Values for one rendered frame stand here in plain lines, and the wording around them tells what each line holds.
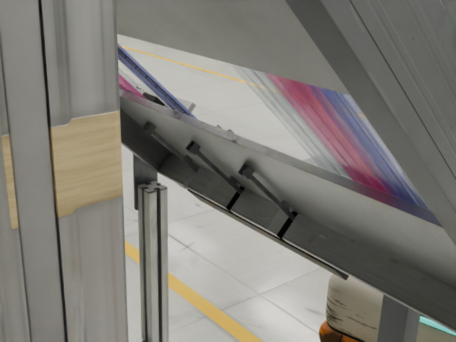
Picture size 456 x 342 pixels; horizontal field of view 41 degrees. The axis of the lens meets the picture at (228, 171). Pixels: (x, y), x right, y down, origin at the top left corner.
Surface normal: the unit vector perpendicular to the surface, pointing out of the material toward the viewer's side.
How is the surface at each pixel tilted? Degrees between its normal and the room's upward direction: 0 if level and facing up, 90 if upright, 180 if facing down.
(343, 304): 90
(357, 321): 90
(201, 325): 0
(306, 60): 136
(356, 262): 46
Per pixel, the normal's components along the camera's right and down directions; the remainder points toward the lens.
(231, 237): 0.03, -0.93
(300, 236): -0.54, -0.51
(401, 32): 0.63, 0.29
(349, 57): -0.56, 0.81
